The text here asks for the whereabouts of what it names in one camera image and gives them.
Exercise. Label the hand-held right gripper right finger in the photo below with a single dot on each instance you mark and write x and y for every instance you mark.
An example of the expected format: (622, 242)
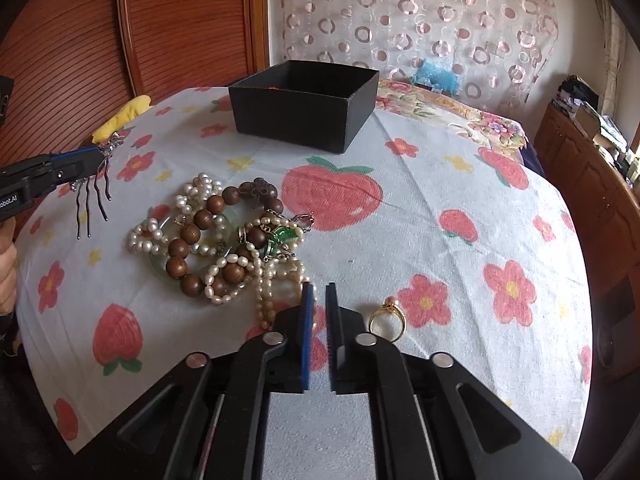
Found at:
(332, 340)

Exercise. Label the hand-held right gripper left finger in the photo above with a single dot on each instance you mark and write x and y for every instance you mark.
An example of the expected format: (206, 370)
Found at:
(308, 335)

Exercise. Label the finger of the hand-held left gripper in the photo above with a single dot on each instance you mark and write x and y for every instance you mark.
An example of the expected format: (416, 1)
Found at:
(85, 153)
(80, 170)

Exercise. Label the silver hair comb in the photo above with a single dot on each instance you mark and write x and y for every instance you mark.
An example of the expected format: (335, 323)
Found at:
(112, 142)

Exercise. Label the black cardboard box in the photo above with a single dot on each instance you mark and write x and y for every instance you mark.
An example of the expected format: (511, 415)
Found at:
(290, 115)

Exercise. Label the person's left hand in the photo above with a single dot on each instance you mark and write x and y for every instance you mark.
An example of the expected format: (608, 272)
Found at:
(7, 275)

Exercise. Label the yellow plush toy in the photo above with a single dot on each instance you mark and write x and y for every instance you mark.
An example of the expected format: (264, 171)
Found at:
(120, 119)

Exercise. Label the strawberry flower print blanket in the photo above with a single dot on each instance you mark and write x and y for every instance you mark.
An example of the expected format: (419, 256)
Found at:
(425, 220)

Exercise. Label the brown wooden wardrobe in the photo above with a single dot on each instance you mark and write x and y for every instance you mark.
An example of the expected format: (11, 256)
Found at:
(175, 20)

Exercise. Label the floral bedspread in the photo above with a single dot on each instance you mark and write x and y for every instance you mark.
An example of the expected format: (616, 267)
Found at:
(480, 122)

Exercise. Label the navy bed sheet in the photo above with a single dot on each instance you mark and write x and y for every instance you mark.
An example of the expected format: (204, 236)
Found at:
(535, 160)

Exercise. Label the blue plastic bag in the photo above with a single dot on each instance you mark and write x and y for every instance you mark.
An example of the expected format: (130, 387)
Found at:
(436, 76)

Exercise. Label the brown wooden cabinet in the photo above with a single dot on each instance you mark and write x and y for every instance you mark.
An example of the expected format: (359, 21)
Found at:
(590, 200)

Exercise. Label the sheer circle pattern curtain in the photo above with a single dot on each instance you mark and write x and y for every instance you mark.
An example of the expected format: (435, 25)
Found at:
(400, 10)

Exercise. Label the pile of clothes and boxes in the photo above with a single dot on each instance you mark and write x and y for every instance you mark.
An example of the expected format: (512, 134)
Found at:
(595, 120)

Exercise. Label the pale window curtain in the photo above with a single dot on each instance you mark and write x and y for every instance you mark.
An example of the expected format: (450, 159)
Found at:
(614, 60)

